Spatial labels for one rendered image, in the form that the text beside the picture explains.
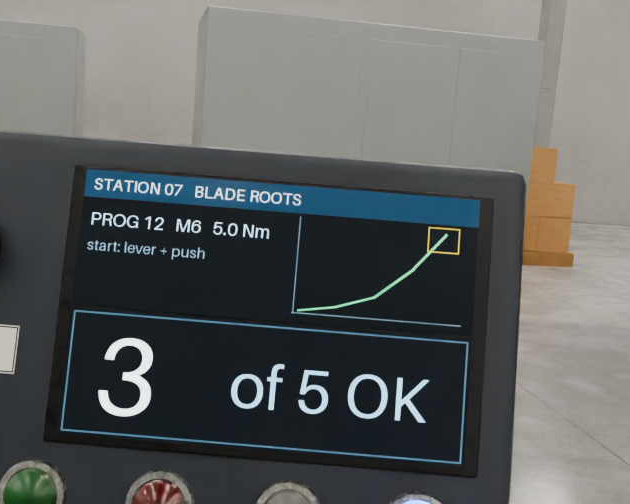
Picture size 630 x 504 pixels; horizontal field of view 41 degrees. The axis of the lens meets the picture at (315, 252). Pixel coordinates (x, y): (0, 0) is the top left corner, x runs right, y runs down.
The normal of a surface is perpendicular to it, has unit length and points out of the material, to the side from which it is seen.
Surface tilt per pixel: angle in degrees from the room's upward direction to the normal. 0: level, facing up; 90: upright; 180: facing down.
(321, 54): 90
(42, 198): 75
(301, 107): 90
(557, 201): 90
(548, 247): 90
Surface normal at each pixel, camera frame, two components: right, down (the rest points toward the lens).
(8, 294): 0.00, -0.11
